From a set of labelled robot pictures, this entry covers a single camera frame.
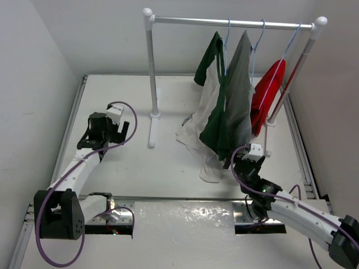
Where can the light blue hanger with grey shirt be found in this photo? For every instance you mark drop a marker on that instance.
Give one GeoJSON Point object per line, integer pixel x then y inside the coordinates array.
{"type": "Point", "coordinates": [255, 50]}

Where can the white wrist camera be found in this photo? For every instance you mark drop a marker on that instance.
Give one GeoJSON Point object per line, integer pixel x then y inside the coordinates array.
{"type": "Point", "coordinates": [254, 152]}
{"type": "Point", "coordinates": [114, 113]}

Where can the white metal clothes rack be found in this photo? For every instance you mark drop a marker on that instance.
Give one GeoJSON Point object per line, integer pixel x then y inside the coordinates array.
{"type": "Point", "coordinates": [150, 19]}

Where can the light blue hanger with red shirt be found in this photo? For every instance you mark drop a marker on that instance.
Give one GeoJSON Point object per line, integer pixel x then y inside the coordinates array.
{"type": "Point", "coordinates": [279, 63]}

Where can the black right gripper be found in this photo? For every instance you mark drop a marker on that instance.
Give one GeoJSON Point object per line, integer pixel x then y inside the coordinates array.
{"type": "Point", "coordinates": [256, 165]}

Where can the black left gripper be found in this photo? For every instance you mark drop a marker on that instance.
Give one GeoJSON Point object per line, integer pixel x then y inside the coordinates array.
{"type": "Point", "coordinates": [118, 137]}

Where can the green and white t shirt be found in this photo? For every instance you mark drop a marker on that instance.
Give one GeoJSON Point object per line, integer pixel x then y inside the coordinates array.
{"type": "Point", "coordinates": [205, 133]}

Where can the grey t shirt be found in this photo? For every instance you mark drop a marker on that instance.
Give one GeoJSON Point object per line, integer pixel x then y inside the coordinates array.
{"type": "Point", "coordinates": [239, 94]}

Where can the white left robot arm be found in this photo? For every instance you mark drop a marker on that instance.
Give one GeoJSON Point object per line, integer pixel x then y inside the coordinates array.
{"type": "Point", "coordinates": [59, 214]}

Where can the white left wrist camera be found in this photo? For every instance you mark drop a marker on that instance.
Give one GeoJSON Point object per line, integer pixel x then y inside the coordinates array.
{"type": "Point", "coordinates": [114, 113]}

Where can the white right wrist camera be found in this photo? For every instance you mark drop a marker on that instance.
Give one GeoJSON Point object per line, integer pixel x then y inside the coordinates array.
{"type": "Point", "coordinates": [254, 152]}

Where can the red t shirt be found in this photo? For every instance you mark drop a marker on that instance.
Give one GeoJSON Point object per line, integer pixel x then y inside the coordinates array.
{"type": "Point", "coordinates": [258, 116]}

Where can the shiny metal base plate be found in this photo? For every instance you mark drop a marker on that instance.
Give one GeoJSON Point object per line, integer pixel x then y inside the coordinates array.
{"type": "Point", "coordinates": [239, 211]}

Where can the aluminium table frame rail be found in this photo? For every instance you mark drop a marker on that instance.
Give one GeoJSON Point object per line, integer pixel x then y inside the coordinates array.
{"type": "Point", "coordinates": [27, 223]}

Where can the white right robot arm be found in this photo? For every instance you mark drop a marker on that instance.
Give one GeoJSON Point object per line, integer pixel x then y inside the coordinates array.
{"type": "Point", "coordinates": [336, 235]}

